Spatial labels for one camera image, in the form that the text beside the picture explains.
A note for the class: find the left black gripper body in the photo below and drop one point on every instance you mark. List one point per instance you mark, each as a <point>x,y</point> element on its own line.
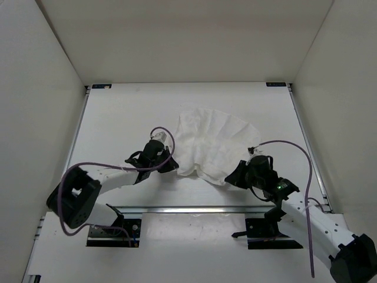
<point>156,160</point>

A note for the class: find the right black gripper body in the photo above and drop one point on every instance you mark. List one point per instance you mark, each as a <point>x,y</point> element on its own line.
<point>251,180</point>

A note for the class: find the white pleated skirt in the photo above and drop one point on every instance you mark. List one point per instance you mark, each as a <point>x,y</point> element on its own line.
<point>211,143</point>

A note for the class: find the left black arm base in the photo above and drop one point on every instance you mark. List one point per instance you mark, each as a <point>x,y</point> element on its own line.
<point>117,228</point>

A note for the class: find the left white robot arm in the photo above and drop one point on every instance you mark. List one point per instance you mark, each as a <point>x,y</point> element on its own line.
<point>74,200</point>

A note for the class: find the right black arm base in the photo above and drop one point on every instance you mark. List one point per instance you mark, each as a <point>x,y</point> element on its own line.
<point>262,233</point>

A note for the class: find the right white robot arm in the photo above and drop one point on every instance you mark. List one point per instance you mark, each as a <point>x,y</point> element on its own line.
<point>350,258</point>

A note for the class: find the left blue corner label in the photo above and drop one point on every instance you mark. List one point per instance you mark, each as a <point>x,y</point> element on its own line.
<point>101,86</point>

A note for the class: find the blue corner label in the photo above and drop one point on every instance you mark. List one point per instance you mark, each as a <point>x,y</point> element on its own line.
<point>101,86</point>
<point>275,84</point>

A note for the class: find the right blue corner label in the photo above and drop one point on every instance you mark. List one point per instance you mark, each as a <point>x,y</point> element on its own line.
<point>275,84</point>

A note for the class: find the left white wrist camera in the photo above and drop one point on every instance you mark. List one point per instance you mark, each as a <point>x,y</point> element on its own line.
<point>160,137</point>

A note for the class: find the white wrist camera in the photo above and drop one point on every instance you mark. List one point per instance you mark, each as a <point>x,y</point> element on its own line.
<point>160,137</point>
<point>254,152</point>

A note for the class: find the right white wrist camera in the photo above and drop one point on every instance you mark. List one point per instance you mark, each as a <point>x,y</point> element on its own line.
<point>254,152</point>

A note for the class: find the aluminium front rail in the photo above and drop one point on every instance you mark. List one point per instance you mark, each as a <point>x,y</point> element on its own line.
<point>193,209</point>

